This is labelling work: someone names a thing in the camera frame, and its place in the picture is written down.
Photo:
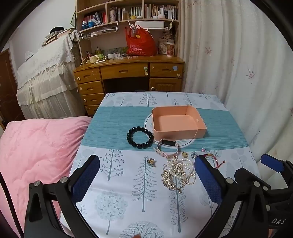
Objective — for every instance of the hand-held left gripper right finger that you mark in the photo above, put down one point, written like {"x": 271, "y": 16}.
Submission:
{"x": 207, "y": 179}

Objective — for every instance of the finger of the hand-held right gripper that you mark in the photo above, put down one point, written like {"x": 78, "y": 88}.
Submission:
{"x": 272, "y": 163}
{"x": 243, "y": 175}

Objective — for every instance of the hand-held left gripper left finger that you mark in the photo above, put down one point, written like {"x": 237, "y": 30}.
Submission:
{"x": 88, "y": 178}

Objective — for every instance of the blue flower brooch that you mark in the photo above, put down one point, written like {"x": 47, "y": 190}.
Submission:
{"x": 194, "y": 155}

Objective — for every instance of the pink storage box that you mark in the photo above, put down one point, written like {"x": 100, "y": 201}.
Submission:
{"x": 178, "y": 133}

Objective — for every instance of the pink band smart watch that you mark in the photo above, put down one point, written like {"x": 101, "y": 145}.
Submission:
{"x": 166, "y": 141}

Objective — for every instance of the round gold brooch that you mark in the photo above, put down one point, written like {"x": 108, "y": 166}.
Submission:
{"x": 185, "y": 155}

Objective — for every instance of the tree print tablecloth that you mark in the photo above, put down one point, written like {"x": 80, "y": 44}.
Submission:
{"x": 128, "y": 164}

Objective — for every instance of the pink blanket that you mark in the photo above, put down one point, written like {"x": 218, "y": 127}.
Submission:
{"x": 39, "y": 155}

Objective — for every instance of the small gold insect brooch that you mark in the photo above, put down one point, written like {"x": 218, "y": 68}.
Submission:
{"x": 151, "y": 162}

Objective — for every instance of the white round mat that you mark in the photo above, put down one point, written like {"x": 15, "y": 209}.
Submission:
{"x": 148, "y": 121}

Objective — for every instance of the wooden desk with drawers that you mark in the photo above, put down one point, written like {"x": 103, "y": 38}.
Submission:
{"x": 121, "y": 71}

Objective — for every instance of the white floral curtain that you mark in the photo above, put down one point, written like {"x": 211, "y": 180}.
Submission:
{"x": 229, "y": 57}

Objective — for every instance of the white mug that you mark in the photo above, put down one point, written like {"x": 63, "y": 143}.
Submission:
{"x": 92, "y": 59}

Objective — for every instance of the brown wooden door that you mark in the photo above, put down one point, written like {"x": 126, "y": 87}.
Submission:
{"x": 8, "y": 87}

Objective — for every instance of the red plastic bag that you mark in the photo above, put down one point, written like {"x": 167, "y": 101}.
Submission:
{"x": 139, "y": 43}

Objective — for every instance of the stack of books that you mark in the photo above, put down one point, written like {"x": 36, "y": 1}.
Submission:
{"x": 56, "y": 35}

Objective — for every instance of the white plastic tray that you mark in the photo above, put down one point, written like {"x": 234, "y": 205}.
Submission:
{"x": 150, "y": 24}

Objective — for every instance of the wooden bookshelf with books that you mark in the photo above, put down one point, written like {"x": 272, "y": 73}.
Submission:
{"x": 128, "y": 12}

